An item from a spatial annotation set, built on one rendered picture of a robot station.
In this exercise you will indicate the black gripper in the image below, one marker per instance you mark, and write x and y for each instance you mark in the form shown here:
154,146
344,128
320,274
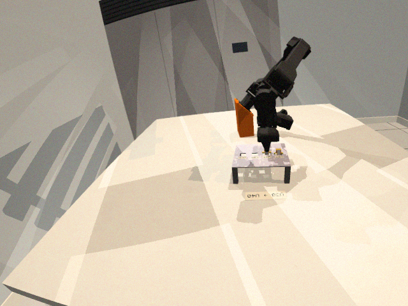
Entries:
266,133

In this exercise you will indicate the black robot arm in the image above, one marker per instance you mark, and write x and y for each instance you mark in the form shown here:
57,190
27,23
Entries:
281,77

